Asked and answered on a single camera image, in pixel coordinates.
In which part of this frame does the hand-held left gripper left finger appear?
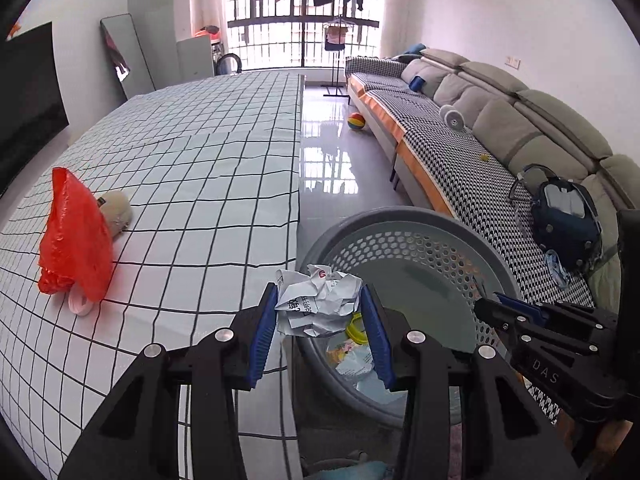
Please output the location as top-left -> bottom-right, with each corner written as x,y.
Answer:
57,282 -> 280,480

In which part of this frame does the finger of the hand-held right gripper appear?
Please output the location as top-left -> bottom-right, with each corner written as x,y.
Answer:
492,291 -> 621,328
472,297 -> 608,361

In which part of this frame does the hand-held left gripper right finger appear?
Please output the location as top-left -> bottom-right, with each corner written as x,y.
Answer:
359,284 -> 583,480

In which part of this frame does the yellow plastic ring frame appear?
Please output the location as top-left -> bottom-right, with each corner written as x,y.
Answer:
346,312 -> 373,345

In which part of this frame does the pale blue wet wipes packet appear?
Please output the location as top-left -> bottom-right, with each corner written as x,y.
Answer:
325,335 -> 381,378

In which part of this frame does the white paper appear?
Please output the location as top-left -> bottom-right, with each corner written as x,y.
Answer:
274,264 -> 363,338

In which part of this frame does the grey perforated plastic basket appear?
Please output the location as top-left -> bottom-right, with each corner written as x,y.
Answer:
298,206 -> 523,428

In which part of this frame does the red plastic bag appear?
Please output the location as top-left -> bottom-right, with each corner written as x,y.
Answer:
37,166 -> 115,303

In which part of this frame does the white blue badge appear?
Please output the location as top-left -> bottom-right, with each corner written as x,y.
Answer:
545,249 -> 571,288

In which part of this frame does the dark blue bag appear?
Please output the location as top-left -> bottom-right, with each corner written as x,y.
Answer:
530,177 -> 603,273

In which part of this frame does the light blue cloth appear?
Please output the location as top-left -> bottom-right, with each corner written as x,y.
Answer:
300,460 -> 396,480

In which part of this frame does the grey sofa with checked cover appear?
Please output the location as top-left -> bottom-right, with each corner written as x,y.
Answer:
345,56 -> 608,426

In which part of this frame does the white black checked tablecloth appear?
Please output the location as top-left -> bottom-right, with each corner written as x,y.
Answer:
0,70 -> 307,480

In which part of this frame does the beige cap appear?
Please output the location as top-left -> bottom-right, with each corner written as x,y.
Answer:
96,190 -> 133,237

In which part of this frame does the white round fan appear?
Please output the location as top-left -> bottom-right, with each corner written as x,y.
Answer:
439,104 -> 466,131

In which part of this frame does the grey cabinet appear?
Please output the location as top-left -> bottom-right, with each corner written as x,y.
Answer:
176,35 -> 217,81

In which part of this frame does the barred window grille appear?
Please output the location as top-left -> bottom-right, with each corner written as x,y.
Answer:
226,0 -> 387,71

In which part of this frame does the black clothes rack stand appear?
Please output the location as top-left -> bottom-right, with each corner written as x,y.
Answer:
321,17 -> 353,97

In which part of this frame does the black television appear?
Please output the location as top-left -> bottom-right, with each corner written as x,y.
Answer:
0,21 -> 70,198

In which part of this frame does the leaning wall mirror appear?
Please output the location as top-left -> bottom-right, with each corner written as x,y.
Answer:
100,14 -> 157,101

